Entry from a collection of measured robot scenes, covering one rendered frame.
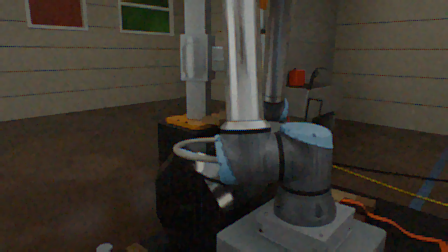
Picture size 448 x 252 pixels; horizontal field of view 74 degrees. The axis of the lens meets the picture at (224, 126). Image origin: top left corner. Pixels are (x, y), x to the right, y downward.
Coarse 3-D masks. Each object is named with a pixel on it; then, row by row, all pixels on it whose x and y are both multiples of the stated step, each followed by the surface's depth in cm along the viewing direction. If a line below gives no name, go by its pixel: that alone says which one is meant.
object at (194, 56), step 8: (184, 48) 265; (192, 48) 261; (200, 48) 261; (208, 48) 263; (216, 48) 265; (184, 56) 266; (192, 56) 263; (200, 56) 262; (216, 56) 267; (184, 64) 268; (192, 64) 264; (200, 64) 264; (216, 64) 268; (192, 72) 267; (200, 72) 267
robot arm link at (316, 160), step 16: (288, 128) 85; (304, 128) 85; (320, 128) 86; (288, 144) 83; (304, 144) 81; (320, 144) 81; (288, 160) 82; (304, 160) 82; (320, 160) 82; (288, 176) 84; (304, 176) 83; (320, 176) 83
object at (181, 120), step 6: (186, 114) 309; (216, 114) 310; (168, 120) 288; (174, 120) 282; (180, 120) 281; (186, 120) 282; (192, 120) 282; (198, 120) 282; (186, 126) 270; (192, 126) 264; (198, 126) 262; (204, 126) 266; (210, 126) 271
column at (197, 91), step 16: (192, 0) 259; (208, 0) 266; (192, 16) 262; (208, 16) 269; (192, 32) 265; (208, 32) 272; (192, 96) 279; (208, 96) 285; (192, 112) 283; (208, 112) 288
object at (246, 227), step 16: (240, 224) 99; (256, 224) 99; (352, 224) 100; (368, 224) 100; (224, 240) 92; (240, 240) 91; (256, 240) 91; (352, 240) 91; (368, 240) 91; (384, 240) 95
